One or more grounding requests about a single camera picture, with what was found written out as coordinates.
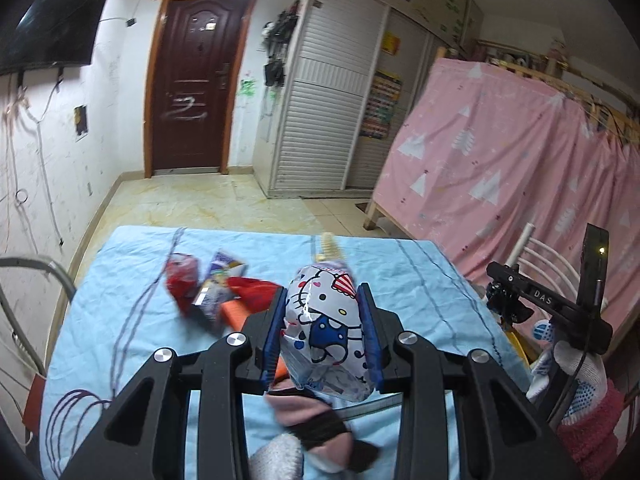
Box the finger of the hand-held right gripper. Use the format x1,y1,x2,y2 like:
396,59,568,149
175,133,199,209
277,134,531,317
486,282,535,323
486,261,523,288

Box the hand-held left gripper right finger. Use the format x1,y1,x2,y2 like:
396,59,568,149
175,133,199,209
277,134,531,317
356,282,583,480

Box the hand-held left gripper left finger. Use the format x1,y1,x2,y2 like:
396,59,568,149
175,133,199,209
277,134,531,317
60,287,291,480

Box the orange printed box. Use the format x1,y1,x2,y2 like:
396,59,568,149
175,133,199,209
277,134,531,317
220,301,290,378

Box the cartoon cat printed foil bag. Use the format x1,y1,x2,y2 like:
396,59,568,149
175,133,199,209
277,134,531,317
280,260,376,403

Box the person's right forearm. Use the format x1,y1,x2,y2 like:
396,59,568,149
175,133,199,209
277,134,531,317
555,380,626,466

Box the person's right hand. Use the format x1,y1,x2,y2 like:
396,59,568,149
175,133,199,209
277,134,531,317
527,317,610,426

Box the white metal chair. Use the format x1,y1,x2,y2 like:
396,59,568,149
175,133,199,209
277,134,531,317
507,224,608,311

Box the red knit sock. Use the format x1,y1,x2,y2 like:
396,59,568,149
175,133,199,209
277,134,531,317
227,276,283,316

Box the yellow plastic chair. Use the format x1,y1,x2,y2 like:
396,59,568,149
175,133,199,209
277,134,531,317
510,330,531,366

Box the blue white snack packet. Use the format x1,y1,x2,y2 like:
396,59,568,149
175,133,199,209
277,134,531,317
192,250,248,333

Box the pink and black sock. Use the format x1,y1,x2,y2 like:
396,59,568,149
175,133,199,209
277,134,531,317
265,390,381,476

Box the cream shallow bowl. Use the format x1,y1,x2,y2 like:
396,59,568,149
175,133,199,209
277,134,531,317
314,232,348,263

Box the red snack packet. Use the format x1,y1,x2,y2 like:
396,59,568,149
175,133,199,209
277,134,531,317
165,254,203,318

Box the pink printed bed curtain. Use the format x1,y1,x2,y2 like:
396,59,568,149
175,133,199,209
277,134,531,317
374,57,640,341

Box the grey cloth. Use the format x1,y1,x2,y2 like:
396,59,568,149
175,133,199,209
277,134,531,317
247,432,306,480

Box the light blue tablecloth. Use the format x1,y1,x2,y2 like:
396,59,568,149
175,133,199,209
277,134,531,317
40,225,531,480

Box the white slatted wardrobe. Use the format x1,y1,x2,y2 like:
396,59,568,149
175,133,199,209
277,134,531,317
252,0,486,198

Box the red flat object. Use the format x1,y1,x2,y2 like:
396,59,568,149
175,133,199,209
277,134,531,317
22,375,48,428

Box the dark red door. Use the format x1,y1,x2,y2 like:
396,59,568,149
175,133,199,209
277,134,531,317
145,0,261,178

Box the hanging black bags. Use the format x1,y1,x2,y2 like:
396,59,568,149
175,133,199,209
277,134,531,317
260,2,301,88

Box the colourful wall poster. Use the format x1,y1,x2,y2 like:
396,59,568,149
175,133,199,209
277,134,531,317
359,70,403,140

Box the white wall cable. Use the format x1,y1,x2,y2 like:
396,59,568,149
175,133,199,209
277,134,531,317
0,75,66,246

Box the black wall television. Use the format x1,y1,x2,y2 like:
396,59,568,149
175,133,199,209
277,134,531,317
0,0,112,77

